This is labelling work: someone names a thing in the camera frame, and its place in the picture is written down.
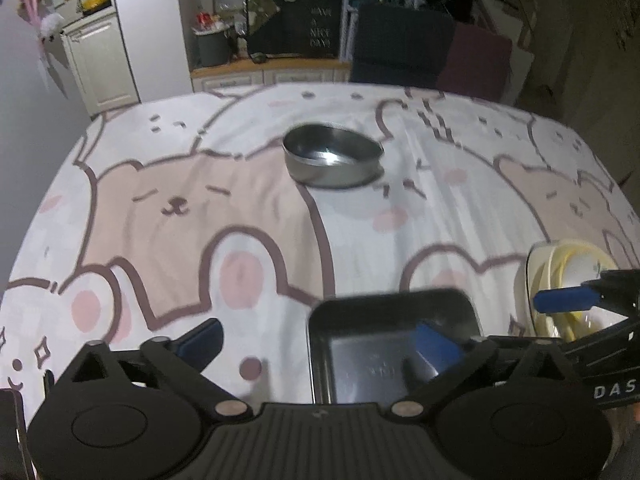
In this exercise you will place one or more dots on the bear print tablecloth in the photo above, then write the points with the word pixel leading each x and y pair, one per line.
pixel 200 200

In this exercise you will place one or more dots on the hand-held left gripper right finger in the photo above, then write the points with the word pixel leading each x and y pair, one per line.
pixel 437 345

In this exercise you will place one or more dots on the yellow pot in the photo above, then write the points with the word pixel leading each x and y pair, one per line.
pixel 96 0

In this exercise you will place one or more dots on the maroon chair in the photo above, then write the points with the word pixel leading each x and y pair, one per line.
pixel 477 65

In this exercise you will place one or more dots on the dark blue chair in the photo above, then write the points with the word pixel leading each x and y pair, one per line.
pixel 400 45

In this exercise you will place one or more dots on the pink ribbon with pompom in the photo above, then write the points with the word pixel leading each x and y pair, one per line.
pixel 42 15

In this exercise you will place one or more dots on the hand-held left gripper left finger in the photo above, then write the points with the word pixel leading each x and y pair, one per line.
pixel 202 342

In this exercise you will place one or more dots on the grey trash bin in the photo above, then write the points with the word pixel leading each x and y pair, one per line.
pixel 212 47

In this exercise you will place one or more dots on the white base cabinet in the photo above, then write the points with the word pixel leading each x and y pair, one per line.
pixel 100 65

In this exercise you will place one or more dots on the round steel bowl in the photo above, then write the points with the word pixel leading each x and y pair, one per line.
pixel 330 157

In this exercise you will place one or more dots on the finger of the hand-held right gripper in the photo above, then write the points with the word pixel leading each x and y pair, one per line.
pixel 607 335
pixel 560 300

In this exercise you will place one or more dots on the wooden low counter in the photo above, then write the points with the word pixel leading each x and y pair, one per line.
pixel 270 67

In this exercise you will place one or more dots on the square steel container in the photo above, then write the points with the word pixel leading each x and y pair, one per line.
pixel 365 350

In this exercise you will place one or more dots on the black phone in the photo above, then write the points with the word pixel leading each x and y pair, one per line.
pixel 11 435

